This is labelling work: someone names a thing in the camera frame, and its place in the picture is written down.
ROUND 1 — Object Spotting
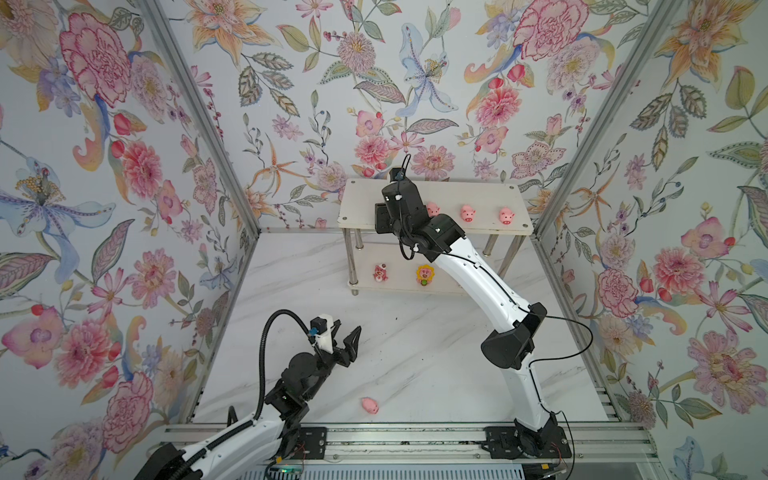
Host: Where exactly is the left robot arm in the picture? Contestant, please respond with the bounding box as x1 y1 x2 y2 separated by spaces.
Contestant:
136 317 362 479

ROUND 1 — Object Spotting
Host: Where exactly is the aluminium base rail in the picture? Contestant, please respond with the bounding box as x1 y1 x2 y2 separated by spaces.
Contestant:
302 421 658 466

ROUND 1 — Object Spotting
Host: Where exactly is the aluminium corner post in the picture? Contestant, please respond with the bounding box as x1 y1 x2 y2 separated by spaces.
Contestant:
138 0 261 239
531 1 680 240

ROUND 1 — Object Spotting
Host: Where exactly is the pink bear with strawberry hat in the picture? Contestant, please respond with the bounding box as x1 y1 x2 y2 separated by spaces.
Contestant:
373 263 388 283

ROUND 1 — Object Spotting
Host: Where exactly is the small pink pig toy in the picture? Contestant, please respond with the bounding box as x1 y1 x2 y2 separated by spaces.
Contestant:
460 204 476 223
361 397 379 415
426 202 441 218
498 207 516 226

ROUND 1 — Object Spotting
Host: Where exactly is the right aluminium corner post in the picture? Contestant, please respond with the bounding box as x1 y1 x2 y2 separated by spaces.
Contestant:
531 1 680 240

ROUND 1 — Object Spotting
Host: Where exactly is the white two-tier shelf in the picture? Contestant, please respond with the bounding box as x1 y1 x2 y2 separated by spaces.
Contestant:
338 179 534 296

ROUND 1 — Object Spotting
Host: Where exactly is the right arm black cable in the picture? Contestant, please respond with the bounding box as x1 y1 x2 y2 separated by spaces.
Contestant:
395 153 595 480

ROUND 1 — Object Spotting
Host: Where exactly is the left aluminium corner post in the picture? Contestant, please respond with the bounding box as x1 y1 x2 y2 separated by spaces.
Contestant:
138 0 261 239

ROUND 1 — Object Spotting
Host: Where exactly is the pink bear yellow flower toy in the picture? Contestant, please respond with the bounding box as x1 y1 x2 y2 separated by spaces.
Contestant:
417 265 435 287

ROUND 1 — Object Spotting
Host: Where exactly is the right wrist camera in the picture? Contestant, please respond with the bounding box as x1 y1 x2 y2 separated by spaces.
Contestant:
388 167 407 182

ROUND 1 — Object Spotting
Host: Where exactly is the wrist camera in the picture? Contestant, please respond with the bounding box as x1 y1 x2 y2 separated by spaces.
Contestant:
388 167 407 182
308 314 334 354

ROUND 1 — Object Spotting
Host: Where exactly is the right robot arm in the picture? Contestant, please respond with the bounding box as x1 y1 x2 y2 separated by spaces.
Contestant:
375 176 563 458

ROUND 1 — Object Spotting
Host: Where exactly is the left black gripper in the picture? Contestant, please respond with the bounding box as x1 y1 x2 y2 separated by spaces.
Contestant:
301 323 362 403

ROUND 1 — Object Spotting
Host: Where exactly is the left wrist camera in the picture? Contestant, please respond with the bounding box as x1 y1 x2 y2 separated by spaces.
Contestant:
308 314 334 354

